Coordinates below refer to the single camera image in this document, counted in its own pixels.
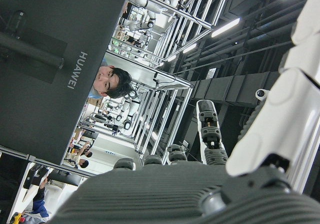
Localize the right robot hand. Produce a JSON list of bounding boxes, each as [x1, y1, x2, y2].
[[49, 0, 320, 224]]

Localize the person in black shirt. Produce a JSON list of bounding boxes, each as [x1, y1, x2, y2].
[[89, 65, 133, 100]]

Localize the aluminium profile beam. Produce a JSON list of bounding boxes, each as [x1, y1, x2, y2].
[[0, 145, 97, 179]]

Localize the ceiling light bar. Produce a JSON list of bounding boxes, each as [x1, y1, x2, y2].
[[181, 43, 198, 54], [211, 17, 241, 38]]

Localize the black Huawei monitor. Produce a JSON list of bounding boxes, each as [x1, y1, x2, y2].
[[0, 0, 130, 166]]

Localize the white humanoid robot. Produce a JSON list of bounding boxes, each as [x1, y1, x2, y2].
[[127, 0, 171, 31]]

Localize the aluminium frame cage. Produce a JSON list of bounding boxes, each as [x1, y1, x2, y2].
[[127, 0, 233, 69], [104, 50, 195, 162]]

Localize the white dome camera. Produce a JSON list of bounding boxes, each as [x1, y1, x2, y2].
[[254, 88, 271, 101]]

